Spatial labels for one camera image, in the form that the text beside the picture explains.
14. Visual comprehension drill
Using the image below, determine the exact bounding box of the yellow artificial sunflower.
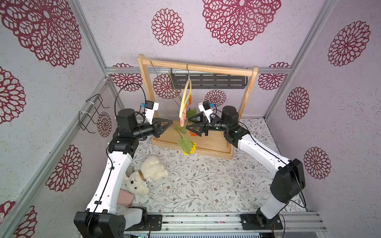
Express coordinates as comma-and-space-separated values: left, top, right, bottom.
173, 125, 196, 155

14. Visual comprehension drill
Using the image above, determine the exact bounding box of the yellow wavy clothes hanger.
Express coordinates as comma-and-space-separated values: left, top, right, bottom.
179, 73, 192, 118

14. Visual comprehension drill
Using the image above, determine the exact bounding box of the orange artificial flower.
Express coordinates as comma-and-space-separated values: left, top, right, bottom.
150, 61, 197, 136

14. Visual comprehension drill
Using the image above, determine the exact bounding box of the peach artificial rose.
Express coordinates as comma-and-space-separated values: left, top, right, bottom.
170, 69, 196, 123

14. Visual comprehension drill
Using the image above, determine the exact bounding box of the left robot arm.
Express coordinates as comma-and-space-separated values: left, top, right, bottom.
73, 109, 173, 238

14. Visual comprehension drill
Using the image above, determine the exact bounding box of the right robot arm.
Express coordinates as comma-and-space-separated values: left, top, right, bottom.
187, 106, 306, 229

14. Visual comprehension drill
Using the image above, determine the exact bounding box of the wooden clothes rack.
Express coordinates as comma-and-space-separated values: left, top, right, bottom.
138, 54, 259, 160

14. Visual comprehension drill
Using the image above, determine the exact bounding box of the white plush teddy bear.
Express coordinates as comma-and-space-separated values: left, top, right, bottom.
122, 155, 170, 196

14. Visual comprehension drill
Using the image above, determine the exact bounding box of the pink box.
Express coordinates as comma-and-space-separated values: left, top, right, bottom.
117, 189, 135, 208

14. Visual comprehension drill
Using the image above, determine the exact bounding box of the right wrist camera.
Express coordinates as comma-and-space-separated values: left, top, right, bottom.
198, 101, 214, 123

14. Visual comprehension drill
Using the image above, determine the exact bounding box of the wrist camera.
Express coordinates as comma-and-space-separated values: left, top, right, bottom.
142, 100, 159, 125
198, 101, 214, 123

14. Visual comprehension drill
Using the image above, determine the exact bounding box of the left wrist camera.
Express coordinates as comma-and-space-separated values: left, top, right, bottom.
142, 100, 159, 125

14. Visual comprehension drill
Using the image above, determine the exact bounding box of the black wall shelf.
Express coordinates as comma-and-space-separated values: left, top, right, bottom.
171, 73, 249, 89

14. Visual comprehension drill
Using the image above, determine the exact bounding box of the black wire wall rack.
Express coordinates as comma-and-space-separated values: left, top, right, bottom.
78, 93, 109, 134

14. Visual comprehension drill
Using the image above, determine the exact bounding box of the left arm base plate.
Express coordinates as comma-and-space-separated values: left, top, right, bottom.
125, 215, 163, 232

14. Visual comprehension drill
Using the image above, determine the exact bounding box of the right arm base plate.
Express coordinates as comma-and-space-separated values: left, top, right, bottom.
240, 213, 284, 231

